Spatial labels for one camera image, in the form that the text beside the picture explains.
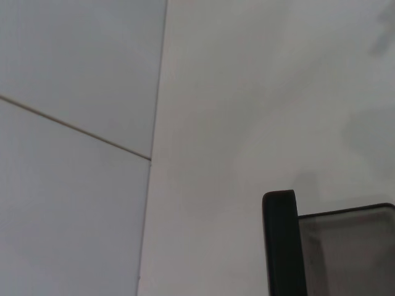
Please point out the black glasses case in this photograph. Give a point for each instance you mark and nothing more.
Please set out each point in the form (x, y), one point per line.
(281, 246)

